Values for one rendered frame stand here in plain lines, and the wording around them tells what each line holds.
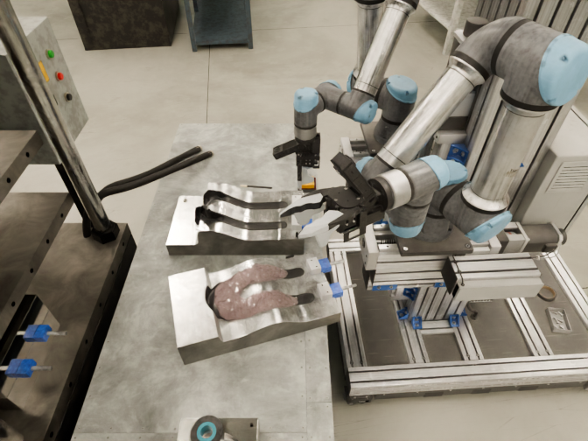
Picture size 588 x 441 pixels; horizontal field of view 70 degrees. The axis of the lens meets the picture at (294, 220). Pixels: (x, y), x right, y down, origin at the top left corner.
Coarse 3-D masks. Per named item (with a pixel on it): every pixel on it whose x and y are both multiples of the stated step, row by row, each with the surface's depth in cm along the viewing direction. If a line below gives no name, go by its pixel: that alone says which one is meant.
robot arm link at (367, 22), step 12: (360, 0) 130; (372, 0) 129; (384, 0) 130; (360, 12) 135; (372, 12) 133; (360, 24) 138; (372, 24) 136; (360, 36) 141; (372, 36) 140; (360, 48) 145; (360, 60) 149; (348, 84) 159
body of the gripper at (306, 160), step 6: (318, 132) 139; (312, 138) 136; (318, 138) 137; (306, 144) 139; (312, 144) 138; (318, 144) 138; (300, 150) 141; (306, 150) 141; (312, 150) 140; (318, 150) 140; (300, 156) 141; (306, 156) 140; (312, 156) 140; (318, 156) 140; (300, 162) 142; (306, 162) 143; (312, 162) 143; (318, 162) 142; (318, 168) 143
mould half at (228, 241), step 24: (240, 192) 164; (264, 192) 166; (288, 192) 165; (192, 216) 160; (240, 216) 155; (264, 216) 157; (288, 216) 156; (168, 240) 152; (192, 240) 152; (216, 240) 148; (240, 240) 149; (264, 240) 149; (288, 240) 149
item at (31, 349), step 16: (32, 304) 122; (16, 320) 117; (32, 320) 122; (48, 320) 129; (16, 336) 114; (32, 336) 122; (0, 352) 111; (16, 352) 114; (32, 352) 122; (0, 368) 108; (16, 368) 114; (0, 384) 108; (16, 384) 114; (32, 384) 122; (0, 400) 112; (16, 400) 114
